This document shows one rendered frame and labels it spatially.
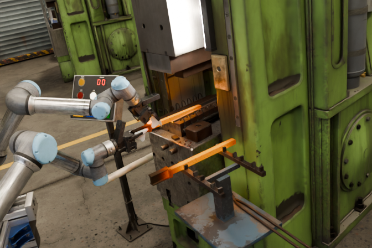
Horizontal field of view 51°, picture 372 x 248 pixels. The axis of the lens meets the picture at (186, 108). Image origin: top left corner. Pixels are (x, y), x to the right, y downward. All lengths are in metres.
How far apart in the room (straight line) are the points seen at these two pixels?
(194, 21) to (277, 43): 0.42
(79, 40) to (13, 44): 3.20
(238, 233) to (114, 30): 5.42
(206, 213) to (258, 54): 0.76
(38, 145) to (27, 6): 8.22
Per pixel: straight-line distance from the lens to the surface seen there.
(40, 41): 9.81
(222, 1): 1.78
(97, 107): 1.76
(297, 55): 2.07
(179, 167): 1.67
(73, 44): 6.72
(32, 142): 1.62
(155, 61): 2.04
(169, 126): 2.15
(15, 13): 9.69
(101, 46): 6.75
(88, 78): 2.50
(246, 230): 1.72
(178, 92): 2.35
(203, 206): 1.88
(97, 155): 1.87
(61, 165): 1.91
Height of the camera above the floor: 1.83
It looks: 22 degrees down
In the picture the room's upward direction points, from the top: 9 degrees counter-clockwise
